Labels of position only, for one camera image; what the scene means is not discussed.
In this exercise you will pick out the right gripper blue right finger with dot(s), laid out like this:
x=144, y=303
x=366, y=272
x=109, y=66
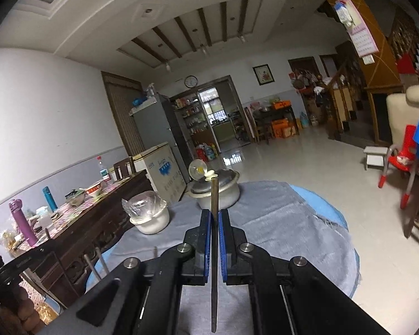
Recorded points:
x=287, y=296

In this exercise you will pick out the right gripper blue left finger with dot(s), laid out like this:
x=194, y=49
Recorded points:
x=139, y=297

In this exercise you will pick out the person's left hand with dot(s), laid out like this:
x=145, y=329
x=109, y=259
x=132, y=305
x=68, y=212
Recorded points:
x=25, y=320

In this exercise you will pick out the purple thermos bottle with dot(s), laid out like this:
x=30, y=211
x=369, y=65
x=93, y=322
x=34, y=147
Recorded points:
x=15, y=206

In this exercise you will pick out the dark carved wooden sideboard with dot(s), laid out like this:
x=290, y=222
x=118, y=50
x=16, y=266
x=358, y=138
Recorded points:
x=94, y=231

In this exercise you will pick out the clear plastic bag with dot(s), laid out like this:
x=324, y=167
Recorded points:
x=144, y=206

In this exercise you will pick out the blue under cloth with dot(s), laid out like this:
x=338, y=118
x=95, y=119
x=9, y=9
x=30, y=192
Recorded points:
x=322, y=207

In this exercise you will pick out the teal bottle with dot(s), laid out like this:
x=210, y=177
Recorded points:
x=49, y=199

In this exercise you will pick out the glass lidded bowl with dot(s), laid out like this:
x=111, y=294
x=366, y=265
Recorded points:
x=76, y=197

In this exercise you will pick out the aluminium pot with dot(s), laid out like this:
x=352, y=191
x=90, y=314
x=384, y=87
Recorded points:
x=228, y=196

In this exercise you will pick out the red white bowl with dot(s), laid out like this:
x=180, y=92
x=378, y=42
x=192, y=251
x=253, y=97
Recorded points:
x=94, y=190

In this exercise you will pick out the white chest freezer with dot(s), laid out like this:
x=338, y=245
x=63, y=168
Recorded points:
x=163, y=171

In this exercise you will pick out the clear plastic water bottle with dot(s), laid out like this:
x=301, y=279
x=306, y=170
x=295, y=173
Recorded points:
x=104, y=173

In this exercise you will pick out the pot lid with knob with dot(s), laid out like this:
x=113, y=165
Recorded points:
x=226, y=178

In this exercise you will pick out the small white fan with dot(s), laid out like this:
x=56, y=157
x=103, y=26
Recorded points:
x=197, y=169

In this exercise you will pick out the white step stool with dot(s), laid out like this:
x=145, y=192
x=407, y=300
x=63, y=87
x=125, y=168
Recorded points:
x=375, y=156

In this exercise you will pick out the orange boxes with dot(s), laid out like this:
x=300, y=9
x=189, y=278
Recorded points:
x=284, y=123

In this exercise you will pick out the grey refrigerator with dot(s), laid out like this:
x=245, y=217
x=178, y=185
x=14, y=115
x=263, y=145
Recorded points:
x=157, y=122

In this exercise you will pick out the dark wooden side table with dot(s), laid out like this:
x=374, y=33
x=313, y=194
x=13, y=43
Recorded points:
x=263, y=121

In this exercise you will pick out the red child chair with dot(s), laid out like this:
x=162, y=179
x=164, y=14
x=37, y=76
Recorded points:
x=403, y=158

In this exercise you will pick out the wooden stair railing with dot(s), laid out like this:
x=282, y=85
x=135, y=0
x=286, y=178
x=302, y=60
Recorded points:
x=334, y=101

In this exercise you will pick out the beige sofa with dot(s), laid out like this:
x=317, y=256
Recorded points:
x=403, y=110

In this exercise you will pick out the round wall clock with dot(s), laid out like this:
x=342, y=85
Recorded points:
x=191, y=81

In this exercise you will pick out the framed wall picture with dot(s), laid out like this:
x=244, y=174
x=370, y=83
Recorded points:
x=263, y=74

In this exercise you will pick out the wall calendar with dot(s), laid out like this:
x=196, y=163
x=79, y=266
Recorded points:
x=356, y=28

